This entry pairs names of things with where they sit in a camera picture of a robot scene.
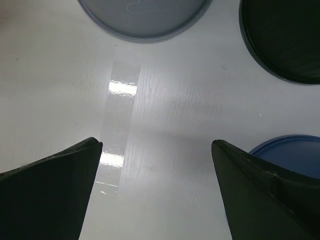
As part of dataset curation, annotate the clear tape strip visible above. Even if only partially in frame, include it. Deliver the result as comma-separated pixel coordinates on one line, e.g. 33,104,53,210
94,61,141,195

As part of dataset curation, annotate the blue plastic bucket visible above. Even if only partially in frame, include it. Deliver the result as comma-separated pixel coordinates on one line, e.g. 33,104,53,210
249,134,320,179

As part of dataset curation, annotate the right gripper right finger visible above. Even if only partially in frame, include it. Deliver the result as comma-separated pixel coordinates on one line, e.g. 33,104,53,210
211,140,320,240

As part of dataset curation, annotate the grey plastic bucket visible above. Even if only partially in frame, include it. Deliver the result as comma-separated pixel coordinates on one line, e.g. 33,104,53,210
79,0,212,44

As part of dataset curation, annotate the black ribbed waste bin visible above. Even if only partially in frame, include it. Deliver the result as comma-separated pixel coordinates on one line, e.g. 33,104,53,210
238,0,320,85

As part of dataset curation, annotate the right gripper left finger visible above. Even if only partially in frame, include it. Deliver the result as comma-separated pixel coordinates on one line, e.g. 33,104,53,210
0,137,103,240

